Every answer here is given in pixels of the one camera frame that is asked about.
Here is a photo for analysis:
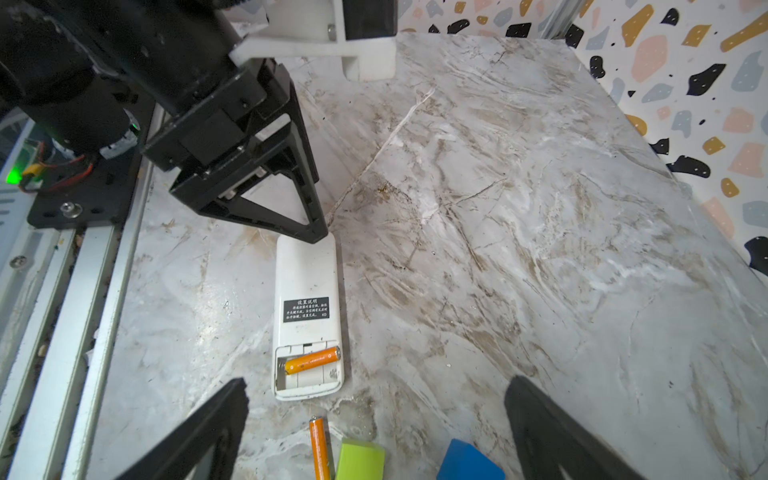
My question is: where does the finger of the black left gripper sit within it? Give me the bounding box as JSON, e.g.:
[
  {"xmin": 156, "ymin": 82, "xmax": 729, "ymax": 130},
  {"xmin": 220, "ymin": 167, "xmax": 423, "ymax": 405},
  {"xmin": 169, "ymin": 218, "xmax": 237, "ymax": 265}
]
[
  {"xmin": 170, "ymin": 170, "xmax": 329, "ymax": 244},
  {"xmin": 263, "ymin": 59, "xmax": 329, "ymax": 244}
]

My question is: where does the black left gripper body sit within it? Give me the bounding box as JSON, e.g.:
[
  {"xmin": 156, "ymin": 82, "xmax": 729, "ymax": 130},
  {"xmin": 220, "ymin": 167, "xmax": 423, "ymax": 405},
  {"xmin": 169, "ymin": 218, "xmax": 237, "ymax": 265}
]
[{"xmin": 145, "ymin": 59, "xmax": 300, "ymax": 198}]

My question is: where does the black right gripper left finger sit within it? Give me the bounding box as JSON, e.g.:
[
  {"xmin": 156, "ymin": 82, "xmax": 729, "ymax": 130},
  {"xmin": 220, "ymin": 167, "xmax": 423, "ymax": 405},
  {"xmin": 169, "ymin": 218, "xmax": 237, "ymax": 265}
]
[{"xmin": 119, "ymin": 378, "xmax": 249, "ymax": 479}]

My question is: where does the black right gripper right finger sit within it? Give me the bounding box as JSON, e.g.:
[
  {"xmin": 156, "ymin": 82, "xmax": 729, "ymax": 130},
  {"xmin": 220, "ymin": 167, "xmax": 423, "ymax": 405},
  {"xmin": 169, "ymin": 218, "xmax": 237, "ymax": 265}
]
[{"xmin": 504, "ymin": 376, "xmax": 641, "ymax": 479}]

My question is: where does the orange battery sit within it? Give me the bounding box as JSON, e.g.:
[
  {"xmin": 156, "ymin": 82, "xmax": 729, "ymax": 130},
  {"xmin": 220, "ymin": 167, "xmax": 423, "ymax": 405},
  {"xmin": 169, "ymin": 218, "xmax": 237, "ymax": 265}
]
[
  {"xmin": 309, "ymin": 416, "xmax": 332, "ymax": 480},
  {"xmin": 284, "ymin": 346, "xmax": 341, "ymax": 375}
]

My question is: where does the white red remote control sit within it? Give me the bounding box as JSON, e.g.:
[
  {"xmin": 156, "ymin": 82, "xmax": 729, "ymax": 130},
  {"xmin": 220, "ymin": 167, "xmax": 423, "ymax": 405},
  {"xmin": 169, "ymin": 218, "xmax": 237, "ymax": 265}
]
[{"xmin": 271, "ymin": 234, "xmax": 345, "ymax": 402}]

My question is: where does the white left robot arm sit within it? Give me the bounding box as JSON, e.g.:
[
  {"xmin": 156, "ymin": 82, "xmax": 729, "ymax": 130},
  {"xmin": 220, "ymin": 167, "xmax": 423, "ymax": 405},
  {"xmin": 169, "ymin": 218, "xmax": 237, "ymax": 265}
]
[{"xmin": 1, "ymin": 1, "xmax": 328, "ymax": 244}]

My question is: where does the blue cube block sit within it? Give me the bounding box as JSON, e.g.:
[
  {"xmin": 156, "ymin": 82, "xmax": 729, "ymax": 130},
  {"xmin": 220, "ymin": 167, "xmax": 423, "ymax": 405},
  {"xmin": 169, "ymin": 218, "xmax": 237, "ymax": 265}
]
[{"xmin": 436, "ymin": 439, "xmax": 506, "ymax": 480}]

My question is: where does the green cube block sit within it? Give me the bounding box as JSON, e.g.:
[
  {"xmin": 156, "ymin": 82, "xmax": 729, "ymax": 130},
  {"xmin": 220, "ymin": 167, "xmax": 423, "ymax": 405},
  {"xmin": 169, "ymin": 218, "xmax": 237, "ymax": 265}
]
[{"xmin": 336, "ymin": 438, "xmax": 386, "ymax": 480}]

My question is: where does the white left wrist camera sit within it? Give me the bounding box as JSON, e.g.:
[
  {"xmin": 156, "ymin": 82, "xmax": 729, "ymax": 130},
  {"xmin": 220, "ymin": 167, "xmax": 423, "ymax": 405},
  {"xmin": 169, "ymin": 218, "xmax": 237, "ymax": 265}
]
[{"xmin": 230, "ymin": 0, "xmax": 398, "ymax": 82}]

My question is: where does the aluminium corner post right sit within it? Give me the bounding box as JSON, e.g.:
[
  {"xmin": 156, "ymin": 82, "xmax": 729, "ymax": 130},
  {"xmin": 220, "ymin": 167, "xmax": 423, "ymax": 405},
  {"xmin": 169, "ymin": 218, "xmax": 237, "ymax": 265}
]
[{"xmin": 538, "ymin": 0, "xmax": 585, "ymax": 40}]

